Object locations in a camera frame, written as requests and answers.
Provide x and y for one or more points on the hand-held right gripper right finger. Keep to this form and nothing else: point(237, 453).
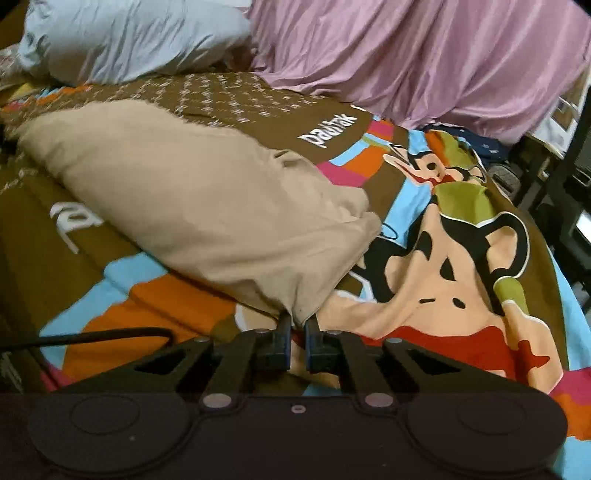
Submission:
point(314, 344)

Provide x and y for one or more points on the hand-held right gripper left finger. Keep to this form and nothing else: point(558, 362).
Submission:
point(280, 344)

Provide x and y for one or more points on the beige hooded jacket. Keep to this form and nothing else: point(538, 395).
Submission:
point(203, 198)

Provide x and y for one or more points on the cartoon monkey printed blanket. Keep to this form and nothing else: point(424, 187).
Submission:
point(438, 277)

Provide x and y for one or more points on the dark shoe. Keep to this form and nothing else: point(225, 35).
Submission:
point(505, 177)

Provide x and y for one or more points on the navy dotted cloth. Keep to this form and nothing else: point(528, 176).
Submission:
point(466, 138)

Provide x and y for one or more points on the black chair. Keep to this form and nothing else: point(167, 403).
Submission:
point(561, 184)

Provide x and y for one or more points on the pink curtain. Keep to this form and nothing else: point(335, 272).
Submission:
point(415, 60)

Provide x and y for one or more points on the table with white cloth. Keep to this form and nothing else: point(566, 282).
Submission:
point(556, 115)

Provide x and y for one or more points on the grey-blue pillow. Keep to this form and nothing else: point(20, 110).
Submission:
point(124, 39)

